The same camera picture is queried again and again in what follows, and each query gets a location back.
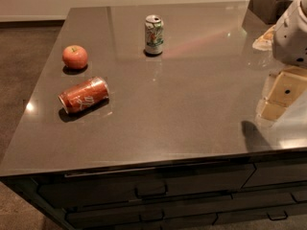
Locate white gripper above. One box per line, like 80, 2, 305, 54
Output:
257, 0, 307, 121

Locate green and white 7up can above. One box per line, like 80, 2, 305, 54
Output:
145, 14, 164, 55

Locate red cola can lying down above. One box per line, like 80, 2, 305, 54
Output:
59, 77, 109, 114

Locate white snack bag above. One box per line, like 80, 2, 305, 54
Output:
252, 26, 275, 51

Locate dark snack box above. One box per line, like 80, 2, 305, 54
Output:
248, 0, 307, 25

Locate dark cabinet drawers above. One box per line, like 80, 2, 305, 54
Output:
1, 151, 307, 230

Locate red apple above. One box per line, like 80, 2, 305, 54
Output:
62, 45, 88, 70

